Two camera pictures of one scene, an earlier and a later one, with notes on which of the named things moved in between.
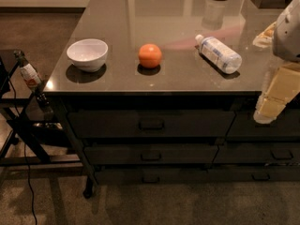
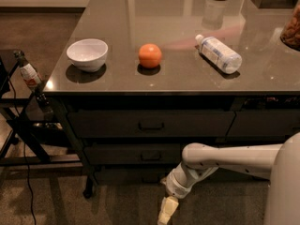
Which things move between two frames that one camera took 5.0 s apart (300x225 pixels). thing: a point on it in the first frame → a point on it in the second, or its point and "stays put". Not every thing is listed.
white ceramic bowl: [88, 55] stays put
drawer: [151, 175] stays put
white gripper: [288, 35] → [177, 187]
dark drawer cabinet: [141, 138] stays put
